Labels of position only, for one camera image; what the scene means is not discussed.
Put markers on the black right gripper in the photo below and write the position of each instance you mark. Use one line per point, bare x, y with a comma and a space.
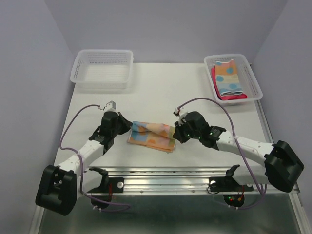
177, 134

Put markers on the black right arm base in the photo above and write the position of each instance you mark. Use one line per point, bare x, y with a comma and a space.
234, 193

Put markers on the white plastic basket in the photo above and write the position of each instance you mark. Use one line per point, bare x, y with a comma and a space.
246, 76
102, 69

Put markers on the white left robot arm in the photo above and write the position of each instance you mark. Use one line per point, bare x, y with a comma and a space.
58, 190

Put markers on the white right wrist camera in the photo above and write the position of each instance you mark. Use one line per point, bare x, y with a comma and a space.
181, 113

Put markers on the orange dotted patterned towel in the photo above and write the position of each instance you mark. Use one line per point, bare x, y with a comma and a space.
156, 136

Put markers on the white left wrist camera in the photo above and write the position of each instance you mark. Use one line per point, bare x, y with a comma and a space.
108, 107

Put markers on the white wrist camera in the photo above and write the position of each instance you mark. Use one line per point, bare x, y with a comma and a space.
181, 113
108, 107

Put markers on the aluminium mounting rail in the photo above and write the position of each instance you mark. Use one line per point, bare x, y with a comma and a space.
171, 180

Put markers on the white right plastic basket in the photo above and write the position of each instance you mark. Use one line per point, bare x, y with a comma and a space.
246, 76

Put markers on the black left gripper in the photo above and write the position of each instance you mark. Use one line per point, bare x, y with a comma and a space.
126, 124

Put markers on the pink towel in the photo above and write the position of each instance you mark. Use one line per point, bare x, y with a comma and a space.
228, 97

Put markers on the white left plastic basket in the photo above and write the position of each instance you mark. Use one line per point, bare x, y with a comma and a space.
102, 69

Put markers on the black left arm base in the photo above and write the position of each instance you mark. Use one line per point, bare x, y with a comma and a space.
101, 188

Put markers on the light blue patterned towel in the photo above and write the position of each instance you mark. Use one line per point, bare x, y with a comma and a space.
226, 78

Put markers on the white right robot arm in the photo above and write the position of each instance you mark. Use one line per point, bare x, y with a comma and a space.
279, 164

